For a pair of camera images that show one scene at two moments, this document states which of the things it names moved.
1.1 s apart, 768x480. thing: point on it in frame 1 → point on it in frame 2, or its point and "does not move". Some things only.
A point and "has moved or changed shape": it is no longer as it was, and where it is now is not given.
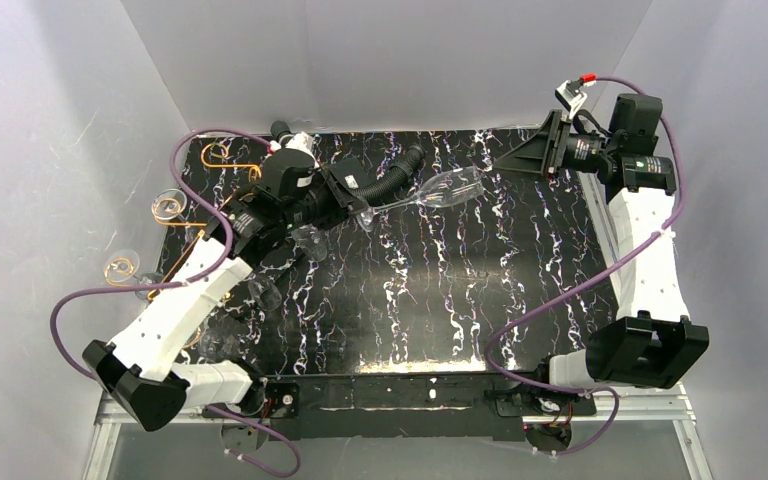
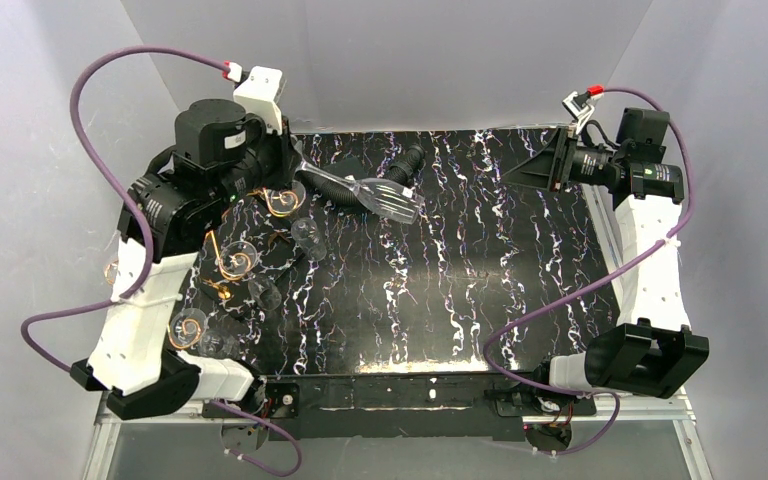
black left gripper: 344,187 → 285,163
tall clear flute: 452,187 has moved or changed shape
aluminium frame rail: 666,405 does not move
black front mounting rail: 403,406 does not move
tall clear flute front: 265,294 does not move
